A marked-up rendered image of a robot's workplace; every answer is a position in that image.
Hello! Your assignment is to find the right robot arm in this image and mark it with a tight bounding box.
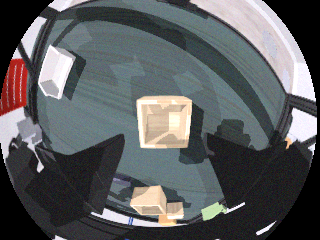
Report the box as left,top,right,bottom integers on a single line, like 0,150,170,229
8,132,55,240

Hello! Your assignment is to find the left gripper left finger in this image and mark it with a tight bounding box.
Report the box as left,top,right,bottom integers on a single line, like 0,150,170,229
35,133,125,216

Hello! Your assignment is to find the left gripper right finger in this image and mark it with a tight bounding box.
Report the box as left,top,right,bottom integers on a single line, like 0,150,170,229
203,133,288,209

